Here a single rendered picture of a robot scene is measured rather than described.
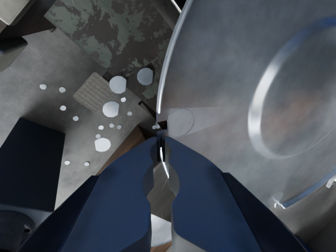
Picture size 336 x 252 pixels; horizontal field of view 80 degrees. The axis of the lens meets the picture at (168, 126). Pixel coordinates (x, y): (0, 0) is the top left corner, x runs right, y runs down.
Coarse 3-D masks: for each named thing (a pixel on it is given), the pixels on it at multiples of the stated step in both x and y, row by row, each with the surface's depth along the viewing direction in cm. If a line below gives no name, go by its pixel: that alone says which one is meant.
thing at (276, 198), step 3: (276, 192) 24; (279, 192) 24; (282, 192) 24; (273, 195) 24; (276, 195) 24; (279, 195) 24; (282, 195) 25; (270, 198) 24; (273, 198) 24; (276, 198) 24; (279, 198) 25; (270, 201) 24; (273, 201) 24; (276, 201) 25; (270, 204) 24
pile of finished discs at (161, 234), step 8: (152, 216) 80; (152, 224) 81; (160, 224) 83; (168, 224) 85; (152, 232) 84; (160, 232) 86; (168, 232) 88; (152, 240) 87; (160, 240) 89; (168, 240) 90
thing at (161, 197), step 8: (160, 160) 16; (160, 168) 16; (160, 176) 16; (160, 184) 17; (168, 184) 17; (152, 192) 17; (160, 192) 17; (168, 192) 17; (152, 200) 17; (160, 200) 18; (168, 200) 18; (152, 208) 18; (160, 208) 18; (168, 208) 18; (160, 216) 18; (168, 216) 19
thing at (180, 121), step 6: (180, 108) 14; (174, 114) 14; (180, 114) 14; (186, 114) 14; (168, 120) 14; (174, 120) 14; (180, 120) 14; (186, 120) 15; (192, 120) 15; (168, 126) 14; (174, 126) 14; (180, 126) 15; (186, 126) 15; (168, 132) 14; (174, 132) 15; (180, 132) 15
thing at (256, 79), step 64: (192, 0) 11; (256, 0) 13; (320, 0) 14; (192, 64) 13; (256, 64) 15; (320, 64) 16; (192, 128) 15; (256, 128) 17; (320, 128) 20; (256, 192) 22
